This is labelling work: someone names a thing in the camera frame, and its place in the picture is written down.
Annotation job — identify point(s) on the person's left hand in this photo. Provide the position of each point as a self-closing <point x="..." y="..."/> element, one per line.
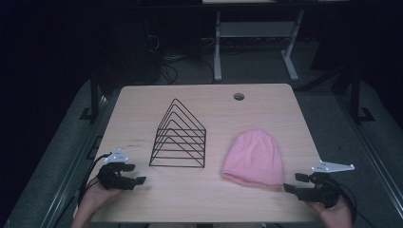
<point x="95" y="198"/>

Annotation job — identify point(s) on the pink knitted beanie hat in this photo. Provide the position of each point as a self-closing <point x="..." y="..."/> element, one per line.
<point x="255" y="158"/>

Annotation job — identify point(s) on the black metal stand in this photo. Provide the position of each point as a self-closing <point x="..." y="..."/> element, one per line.
<point x="355" y="95"/>
<point x="94" y="95"/>

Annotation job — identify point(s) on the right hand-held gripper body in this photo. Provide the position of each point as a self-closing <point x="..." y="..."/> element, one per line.
<point x="323" y="191"/>

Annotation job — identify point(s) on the white metal desk frame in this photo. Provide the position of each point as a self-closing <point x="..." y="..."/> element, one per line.
<point x="253" y="29"/>

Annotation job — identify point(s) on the grey metal frame rail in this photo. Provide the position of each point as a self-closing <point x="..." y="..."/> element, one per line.
<point x="374" y="152"/>
<point x="76" y="164"/>

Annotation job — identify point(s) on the person's right hand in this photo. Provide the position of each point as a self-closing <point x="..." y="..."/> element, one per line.
<point x="335" y="217"/>

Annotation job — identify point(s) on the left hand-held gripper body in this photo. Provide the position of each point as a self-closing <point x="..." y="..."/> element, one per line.
<point x="111" y="177"/>

